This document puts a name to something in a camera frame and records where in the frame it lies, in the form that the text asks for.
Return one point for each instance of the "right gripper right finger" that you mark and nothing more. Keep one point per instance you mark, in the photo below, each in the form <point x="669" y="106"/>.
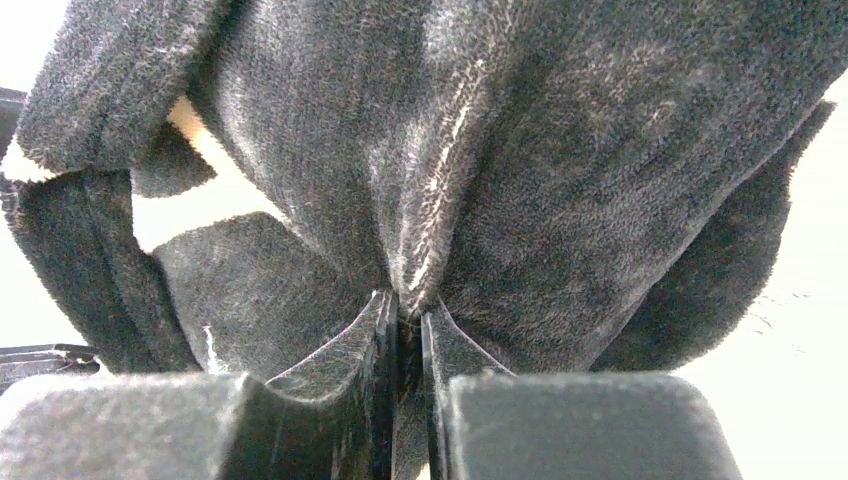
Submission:
<point x="486" y="423"/>

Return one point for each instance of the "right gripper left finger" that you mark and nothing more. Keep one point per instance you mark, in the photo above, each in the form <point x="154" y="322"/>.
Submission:
<point x="328" y="417"/>

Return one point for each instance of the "black floral plush pillowcase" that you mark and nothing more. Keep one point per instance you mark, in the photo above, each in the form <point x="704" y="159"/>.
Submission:
<point x="222" y="184"/>

